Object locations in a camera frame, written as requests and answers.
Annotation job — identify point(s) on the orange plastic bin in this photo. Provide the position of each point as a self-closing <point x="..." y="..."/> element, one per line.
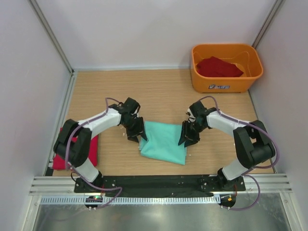
<point x="243" y="56"/>

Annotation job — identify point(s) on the white slotted cable duct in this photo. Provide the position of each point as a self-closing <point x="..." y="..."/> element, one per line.
<point x="97" y="200"/>

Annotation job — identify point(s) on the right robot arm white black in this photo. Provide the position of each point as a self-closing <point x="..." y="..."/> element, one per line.
<point x="253" y="145"/>

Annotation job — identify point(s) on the aluminium corner post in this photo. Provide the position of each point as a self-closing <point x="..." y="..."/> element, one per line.
<point x="278" y="4"/>
<point x="45" y="24"/>

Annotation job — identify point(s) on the dark red t shirt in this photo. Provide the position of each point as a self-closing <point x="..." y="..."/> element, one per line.
<point x="215" y="67"/>

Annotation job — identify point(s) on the folded magenta t shirt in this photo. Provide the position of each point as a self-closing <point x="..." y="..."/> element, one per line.
<point x="93" y="149"/>

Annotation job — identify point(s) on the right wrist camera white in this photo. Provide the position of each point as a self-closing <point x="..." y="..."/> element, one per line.
<point x="190" y="115"/>

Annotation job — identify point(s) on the teal t shirt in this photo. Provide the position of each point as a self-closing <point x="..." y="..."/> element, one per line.
<point x="162" y="143"/>

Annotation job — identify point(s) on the right aluminium corner post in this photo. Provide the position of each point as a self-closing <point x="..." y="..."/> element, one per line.
<point x="278" y="4"/>

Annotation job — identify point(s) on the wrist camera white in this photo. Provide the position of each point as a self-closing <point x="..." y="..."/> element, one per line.
<point x="190" y="115"/>
<point x="136" y="113"/>

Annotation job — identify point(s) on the left aluminium corner post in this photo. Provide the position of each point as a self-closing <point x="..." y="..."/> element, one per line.
<point x="45" y="24"/>

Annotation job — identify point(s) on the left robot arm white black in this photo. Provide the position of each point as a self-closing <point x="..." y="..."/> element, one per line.
<point x="110" y="117"/>

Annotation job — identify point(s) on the aluminium frame rail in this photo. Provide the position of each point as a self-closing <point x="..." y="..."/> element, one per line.
<point x="268" y="183"/>

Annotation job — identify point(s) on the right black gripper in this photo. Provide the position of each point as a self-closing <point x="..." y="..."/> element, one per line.
<point x="192" y="139"/>

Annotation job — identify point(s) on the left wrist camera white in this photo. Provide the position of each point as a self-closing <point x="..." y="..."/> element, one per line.
<point x="136" y="113"/>

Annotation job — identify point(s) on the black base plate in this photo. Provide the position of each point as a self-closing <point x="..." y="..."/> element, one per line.
<point x="181" y="186"/>

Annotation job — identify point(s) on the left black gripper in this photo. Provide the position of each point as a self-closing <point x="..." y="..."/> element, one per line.
<point x="138" y="130"/>

